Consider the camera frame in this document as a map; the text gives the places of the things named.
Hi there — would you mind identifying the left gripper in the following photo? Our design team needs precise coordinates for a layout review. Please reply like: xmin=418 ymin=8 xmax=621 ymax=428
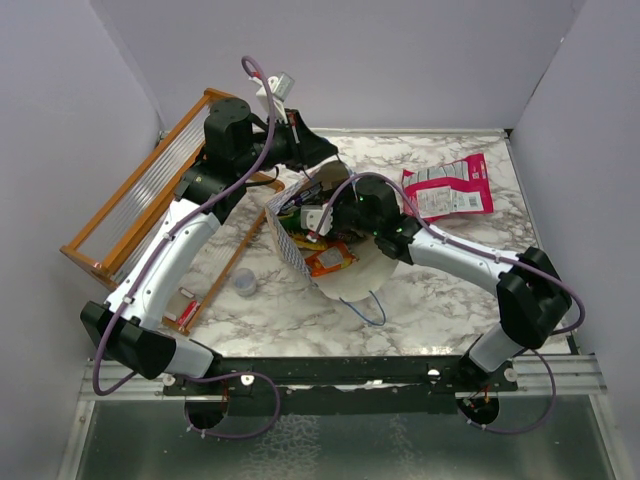
xmin=235 ymin=107 xmax=338 ymax=177

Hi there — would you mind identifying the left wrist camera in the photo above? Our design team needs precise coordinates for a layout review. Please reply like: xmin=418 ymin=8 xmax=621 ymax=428
xmin=251 ymin=72 xmax=295 ymax=122

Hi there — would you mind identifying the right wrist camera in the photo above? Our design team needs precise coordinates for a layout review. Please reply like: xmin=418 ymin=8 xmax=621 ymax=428
xmin=300 ymin=205 xmax=333 ymax=243

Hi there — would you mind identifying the pink snack bag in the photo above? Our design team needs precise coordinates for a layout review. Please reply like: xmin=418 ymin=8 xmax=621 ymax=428
xmin=401 ymin=153 xmax=494 ymax=222

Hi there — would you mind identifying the red white small box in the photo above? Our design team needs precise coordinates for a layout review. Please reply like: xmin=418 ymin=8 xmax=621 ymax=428
xmin=176 ymin=300 xmax=200 ymax=328

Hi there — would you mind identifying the orange wooden rack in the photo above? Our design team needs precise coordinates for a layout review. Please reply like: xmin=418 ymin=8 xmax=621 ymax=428
xmin=60 ymin=88 xmax=266 ymax=336

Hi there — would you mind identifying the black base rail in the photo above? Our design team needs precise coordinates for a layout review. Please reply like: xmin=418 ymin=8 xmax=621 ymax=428
xmin=163 ymin=355 xmax=517 ymax=416

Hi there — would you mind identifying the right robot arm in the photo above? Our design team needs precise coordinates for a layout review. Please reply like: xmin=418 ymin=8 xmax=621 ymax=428
xmin=328 ymin=173 xmax=576 ymax=391

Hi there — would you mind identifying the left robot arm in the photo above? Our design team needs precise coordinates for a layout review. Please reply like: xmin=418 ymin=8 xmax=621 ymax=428
xmin=80 ymin=97 xmax=338 ymax=395

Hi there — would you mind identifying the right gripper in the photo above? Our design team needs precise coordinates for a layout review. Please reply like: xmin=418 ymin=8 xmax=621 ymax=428
xmin=318 ymin=185 xmax=381 ymax=237

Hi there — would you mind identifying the orange snack pack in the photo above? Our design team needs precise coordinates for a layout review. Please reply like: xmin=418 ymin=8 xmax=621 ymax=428
xmin=305 ymin=242 xmax=358 ymax=277

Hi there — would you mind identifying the green snack pack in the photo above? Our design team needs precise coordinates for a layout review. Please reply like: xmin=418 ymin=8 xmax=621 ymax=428
xmin=278 ymin=209 xmax=304 ymax=234

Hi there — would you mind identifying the purple berries snack pack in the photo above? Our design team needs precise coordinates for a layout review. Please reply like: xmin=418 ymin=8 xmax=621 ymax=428
xmin=281 ymin=183 xmax=323 ymax=211

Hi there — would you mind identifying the blue checkered paper bag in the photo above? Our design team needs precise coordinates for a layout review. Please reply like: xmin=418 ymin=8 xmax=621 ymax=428
xmin=265 ymin=181 xmax=398 ymax=327

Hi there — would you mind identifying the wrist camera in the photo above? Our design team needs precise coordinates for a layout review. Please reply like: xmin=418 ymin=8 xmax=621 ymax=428
xmin=300 ymin=205 xmax=333 ymax=243
xmin=251 ymin=72 xmax=295 ymax=122

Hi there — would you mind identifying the small clear plastic cup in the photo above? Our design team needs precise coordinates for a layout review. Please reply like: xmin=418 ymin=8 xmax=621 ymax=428
xmin=231 ymin=268 xmax=257 ymax=297

